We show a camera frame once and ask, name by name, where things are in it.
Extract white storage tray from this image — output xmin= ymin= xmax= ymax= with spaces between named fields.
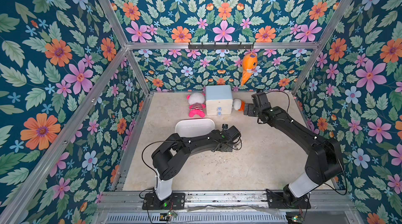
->
xmin=175 ymin=118 xmax=215 ymax=138

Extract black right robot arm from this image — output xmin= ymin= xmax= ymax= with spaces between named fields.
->
xmin=244 ymin=92 xmax=344 ymax=205

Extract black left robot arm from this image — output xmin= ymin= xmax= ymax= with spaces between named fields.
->
xmin=151 ymin=126 xmax=242 ymax=181

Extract pale blue drawer box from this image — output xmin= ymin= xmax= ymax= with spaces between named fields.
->
xmin=205 ymin=85 xmax=233 ymax=116

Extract orange white plush ball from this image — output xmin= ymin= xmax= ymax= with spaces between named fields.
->
xmin=232 ymin=98 xmax=246 ymax=111

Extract orange hanging fish plush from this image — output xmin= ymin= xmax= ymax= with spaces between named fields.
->
xmin=240 ymin=52 xmax=258 ymax=86

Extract pink white plush toy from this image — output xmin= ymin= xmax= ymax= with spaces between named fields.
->
xmin=186 ymin=93 xmax=206 ymax=118

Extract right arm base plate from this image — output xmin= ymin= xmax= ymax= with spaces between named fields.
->
xmin=265 ymin=189 xmax=311 ymax=209

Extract black hook rail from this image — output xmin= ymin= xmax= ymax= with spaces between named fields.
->
xmin=187 ymin=42 xmax=254 ymax=51

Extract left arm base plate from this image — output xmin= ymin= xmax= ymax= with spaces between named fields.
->
xmin=142 ymin=192 xmax=186 ymax=210

